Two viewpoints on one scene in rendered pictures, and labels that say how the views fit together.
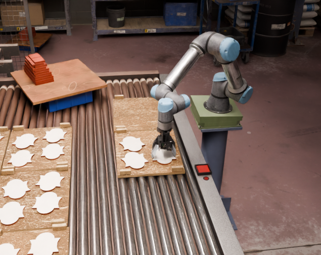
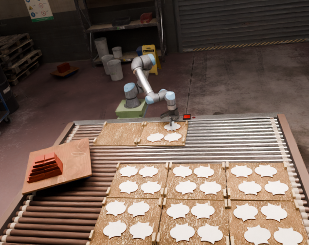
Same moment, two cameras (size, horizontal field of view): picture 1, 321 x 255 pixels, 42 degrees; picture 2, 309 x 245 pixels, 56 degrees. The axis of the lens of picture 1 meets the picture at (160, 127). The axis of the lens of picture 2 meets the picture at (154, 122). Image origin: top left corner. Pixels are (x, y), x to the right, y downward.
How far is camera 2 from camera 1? 2.32 m
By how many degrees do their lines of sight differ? 55
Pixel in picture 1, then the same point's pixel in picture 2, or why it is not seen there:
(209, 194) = (206, 117)
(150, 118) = (128, 129)
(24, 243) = (237, 180)
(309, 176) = not seen: hidden behind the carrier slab
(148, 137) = (150, 131)
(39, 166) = (162, 178)
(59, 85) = (72, 161)
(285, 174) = not seen: hidden behind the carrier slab
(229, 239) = (238, 115)
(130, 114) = (119, 137)
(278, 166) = not seen: hidden behind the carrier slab
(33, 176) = (173, 180)
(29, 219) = (216, 179)
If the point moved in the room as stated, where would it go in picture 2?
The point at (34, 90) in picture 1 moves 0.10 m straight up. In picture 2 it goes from (70, 174) to (65, 164)
